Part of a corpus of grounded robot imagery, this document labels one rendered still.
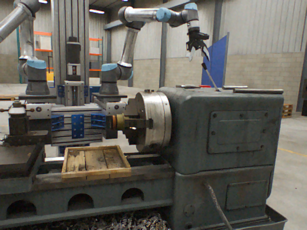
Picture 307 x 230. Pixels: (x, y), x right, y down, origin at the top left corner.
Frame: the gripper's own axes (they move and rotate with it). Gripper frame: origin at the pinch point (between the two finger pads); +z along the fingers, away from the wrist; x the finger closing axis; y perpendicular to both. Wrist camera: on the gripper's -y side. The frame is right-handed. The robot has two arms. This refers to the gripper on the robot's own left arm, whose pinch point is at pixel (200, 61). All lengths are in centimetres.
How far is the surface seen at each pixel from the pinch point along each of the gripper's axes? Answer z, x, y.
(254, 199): 81, -5, -22
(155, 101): 21.2, 41.8, -13.0
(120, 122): 29, 57, -2
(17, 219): 62, 106, 3
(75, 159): 44, 78, 14
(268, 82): -20, -893, 598
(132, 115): 26, 49, 1
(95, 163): 47, 70, 5
